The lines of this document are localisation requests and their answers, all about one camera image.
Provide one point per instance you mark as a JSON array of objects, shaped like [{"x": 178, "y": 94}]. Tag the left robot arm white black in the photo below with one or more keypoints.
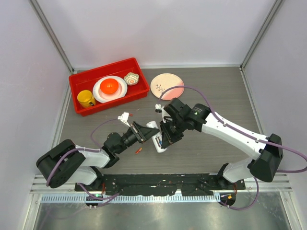
[{"x": 68, "y": 162}]

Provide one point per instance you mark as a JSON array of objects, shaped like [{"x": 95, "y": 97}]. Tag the white paper plate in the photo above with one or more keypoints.
[{"x": 102, "y": 97}]

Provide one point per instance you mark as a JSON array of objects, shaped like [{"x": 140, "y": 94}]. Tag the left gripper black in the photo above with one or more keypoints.
[{"x": 142, "y": 133}]

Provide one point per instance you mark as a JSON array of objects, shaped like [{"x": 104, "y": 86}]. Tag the small patterned flower bowl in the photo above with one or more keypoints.
[{"x": 131, "y": 79}]

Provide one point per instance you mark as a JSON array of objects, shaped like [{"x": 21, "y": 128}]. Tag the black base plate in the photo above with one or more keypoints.
[{"x": 190, "y": 184}]

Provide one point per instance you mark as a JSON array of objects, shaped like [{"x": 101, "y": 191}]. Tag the white remote control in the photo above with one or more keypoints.
[{"x": 157, "y": 137}]

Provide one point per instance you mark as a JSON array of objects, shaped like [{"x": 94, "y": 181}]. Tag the orange bowl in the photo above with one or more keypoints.
[{"x": 109, "y": 86}]

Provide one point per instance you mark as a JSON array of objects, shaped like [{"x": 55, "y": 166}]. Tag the red plastic bin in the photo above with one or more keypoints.
[{"x": 87, "y": 79}]

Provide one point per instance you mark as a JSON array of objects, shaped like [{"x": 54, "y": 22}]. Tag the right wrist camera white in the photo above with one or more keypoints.
[{"x": 160, "y": 109}]

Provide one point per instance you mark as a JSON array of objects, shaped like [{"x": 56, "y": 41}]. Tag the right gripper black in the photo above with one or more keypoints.
[{"x": 169, "y": 139}]

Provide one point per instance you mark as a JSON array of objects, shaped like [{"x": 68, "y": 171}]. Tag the pink beige plate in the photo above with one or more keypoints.
[{"x": 164, "y": 81}]

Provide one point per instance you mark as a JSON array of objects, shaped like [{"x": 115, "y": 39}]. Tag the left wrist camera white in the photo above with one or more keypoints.
[{"x": 123, "y": 118}]

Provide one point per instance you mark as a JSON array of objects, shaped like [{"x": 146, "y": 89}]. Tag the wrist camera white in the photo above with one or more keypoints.
[
  {"x": 123, "y": 118},
  {"x": 160, "y": 109}
]

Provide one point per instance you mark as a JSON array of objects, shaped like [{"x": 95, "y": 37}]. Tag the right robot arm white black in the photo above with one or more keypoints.
[{"x": 264, "y": 155}]

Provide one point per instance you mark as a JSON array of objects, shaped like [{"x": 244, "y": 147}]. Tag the yellow mug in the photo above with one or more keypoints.
[{"x": 86, "y": 99}]

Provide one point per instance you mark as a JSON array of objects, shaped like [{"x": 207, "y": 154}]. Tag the slotted cable duct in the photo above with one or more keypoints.
[{"x": 177, "y": 198}]

